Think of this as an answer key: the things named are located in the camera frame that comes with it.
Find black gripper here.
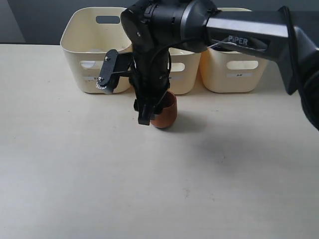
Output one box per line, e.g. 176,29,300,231
120,7,172,125

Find brown wooden cup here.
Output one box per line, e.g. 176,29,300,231
151,91,177,129

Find clear bottle white cap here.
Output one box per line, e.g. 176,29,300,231
80,48,105,69

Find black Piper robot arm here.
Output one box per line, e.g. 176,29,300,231
120,0,319,127

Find cream middle plastic bin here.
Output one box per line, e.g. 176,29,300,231
169,48,201,95

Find cream plastic bin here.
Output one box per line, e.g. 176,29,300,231
60,7,132,94
199,7,269,94
169,48,201,95

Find cream right plastic bin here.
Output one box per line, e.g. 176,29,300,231
199,7,269,94

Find cream left plastic bin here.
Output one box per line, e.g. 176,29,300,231
60,7,132,94

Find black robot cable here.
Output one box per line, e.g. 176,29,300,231
147,37,200,100

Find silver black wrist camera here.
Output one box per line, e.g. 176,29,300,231
96,49,133,94

